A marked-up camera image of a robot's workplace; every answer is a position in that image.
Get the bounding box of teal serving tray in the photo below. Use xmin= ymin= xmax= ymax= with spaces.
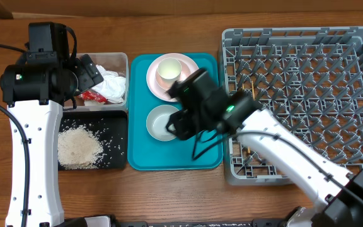
xmin=127 ymin=54 xmax=224 ymax=171

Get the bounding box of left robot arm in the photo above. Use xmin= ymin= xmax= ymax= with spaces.
xmin=0 ymin=52 xmax=103 ymax=226

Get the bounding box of clear plastic waste bin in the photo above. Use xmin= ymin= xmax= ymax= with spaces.
xmin=64 ymin=52 xmax=129 ymax=112

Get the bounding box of grey bowl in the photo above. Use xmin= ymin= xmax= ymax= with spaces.
xmin=146 ymin=105 xmax=178 ymax=141

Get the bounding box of white cup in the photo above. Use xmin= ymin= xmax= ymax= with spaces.
xmin=158 ymin=58 xmax=182 ymax=83

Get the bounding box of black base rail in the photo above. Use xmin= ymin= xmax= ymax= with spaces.
xmin=59 ymin=215 xmax=287 ymax=227

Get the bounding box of large pink plate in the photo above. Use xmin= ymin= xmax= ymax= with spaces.
xmin=146 ymin=53 xmax=199 ymax=102

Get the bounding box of white rice pile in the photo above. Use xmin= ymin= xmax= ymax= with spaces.
xmin=57 ymin=124 xmax=125 ymax=170

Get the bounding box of white napkin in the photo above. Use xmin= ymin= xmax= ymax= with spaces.
xmin=92 ymin=65 xmax=126 ymax=103

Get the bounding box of red snack wrapper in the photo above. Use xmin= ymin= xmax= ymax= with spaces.
xmin=79 ymin=91 xmax=107 ymax=103

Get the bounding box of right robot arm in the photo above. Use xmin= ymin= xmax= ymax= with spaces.
xmin=167 ymin=85 xmax=363 ymax=226

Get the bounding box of black rectangular tray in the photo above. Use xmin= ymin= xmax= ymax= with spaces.
xmin=59 ymin=110 xmax=128 ymax=170

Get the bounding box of grey dishwasher rack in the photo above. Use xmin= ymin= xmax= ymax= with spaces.
xmin=219 ymin=26 xmax=363 ymax=173

